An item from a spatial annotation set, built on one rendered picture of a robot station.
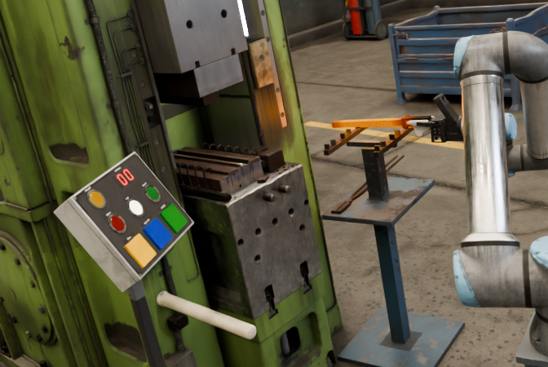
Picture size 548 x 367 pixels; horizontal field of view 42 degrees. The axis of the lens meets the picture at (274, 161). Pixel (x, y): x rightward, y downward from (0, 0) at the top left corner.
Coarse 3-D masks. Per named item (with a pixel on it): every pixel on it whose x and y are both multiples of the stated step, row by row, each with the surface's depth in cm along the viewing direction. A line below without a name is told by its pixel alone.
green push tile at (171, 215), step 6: (162, 210) 206; (168, 210) 207; (174, 210) 209; (162, 216) 204; (168, 216) 206; (174, 216) 207; (180, 216) 210; (168, 222) 204; (174, 222) 206; (180, 222) 208; (186, 222) 210; (174, 228) 205; (180, 228) 207
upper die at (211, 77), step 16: (208, 64) 232; (224, 64) 237; (240, 64) 242; (160, 80) 243; (176, 80) 236; (192, 80) 230; (208, 80) 232; (224, 80) 237; (240, 80) 242; (192, 96) 233
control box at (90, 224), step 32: (128, 160) 207; (128, 192) 199; (160, 192) 210; (64, 224) 186; (96, 224) 184; (128, 224) 193; (96, 256) 187; (128, 256) 186; (160, 256) 195; (128, 288) 188
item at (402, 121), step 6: (342, 120) 277; (348, 120) 275; (354, 120) 273; (360, 120) 271; (366, 120) 269; (372, 120) 267; (378, 120) 265; (384, 120) 263; (390, 120) 262; (396, 120) 260; (402, 120) 258; (408, 120) 257; (336, 126) 276; (342, 126) 275; (348, 126) 273; (354, 126) 272; (360, 126) 270; (366, 126) 268; (402, 126) 259
